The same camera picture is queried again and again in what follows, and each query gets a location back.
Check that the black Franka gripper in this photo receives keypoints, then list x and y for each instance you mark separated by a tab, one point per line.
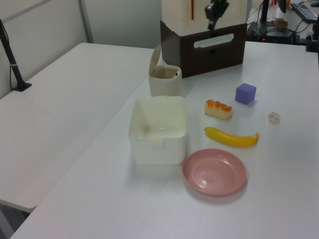
216	8

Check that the beige push-lid trash can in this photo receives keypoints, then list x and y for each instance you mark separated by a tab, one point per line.
165	84

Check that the dark brown drawer box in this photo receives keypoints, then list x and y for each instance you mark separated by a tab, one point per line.
211	49

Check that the cream toy cabinet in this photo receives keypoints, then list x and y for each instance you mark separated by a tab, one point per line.
179	15

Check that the black monitor stand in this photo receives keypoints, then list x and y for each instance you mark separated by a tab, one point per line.
263	15

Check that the black electronics box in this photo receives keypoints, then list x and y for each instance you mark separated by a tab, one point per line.
278	36

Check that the brown tape roll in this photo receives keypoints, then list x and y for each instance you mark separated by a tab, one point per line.
281	23

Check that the purple cube block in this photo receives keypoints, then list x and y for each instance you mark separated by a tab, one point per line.
245	93

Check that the toy bread with orange glaze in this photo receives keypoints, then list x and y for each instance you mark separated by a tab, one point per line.
218	110

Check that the black computer keyboard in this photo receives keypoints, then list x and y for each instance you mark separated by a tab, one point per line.
305	11

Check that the small white crumpled object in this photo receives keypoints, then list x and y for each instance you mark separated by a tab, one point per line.
273	118

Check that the yellow toy banana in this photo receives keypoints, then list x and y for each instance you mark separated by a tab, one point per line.
231	138

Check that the white square storage box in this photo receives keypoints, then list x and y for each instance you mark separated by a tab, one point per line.
158	129

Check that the pink plastic plate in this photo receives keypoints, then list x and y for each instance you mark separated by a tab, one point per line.
214	171

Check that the black table clamp mount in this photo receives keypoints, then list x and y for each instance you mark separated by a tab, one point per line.
313	37

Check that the grey partition frame post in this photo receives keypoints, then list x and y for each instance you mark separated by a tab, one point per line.
86	21

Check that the black camera stand pole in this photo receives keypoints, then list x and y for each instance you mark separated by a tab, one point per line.
11	57

